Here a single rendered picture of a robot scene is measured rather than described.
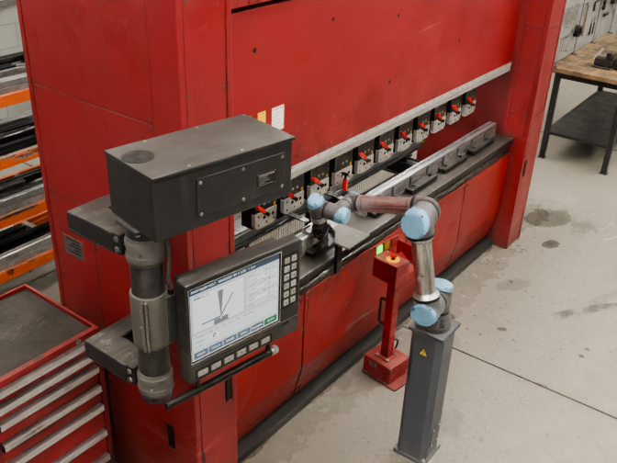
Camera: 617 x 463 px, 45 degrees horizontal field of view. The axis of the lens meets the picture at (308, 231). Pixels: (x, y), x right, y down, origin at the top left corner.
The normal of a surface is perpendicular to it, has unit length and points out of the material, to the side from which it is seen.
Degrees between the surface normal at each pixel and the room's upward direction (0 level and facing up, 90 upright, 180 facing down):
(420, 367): 90
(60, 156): 90
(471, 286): 0
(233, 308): 90
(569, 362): 0
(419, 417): 90
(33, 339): 0
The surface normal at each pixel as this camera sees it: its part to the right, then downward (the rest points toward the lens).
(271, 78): 0.79, 0.32
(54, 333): 0.04, -0.88
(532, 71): -0.61, 0.37
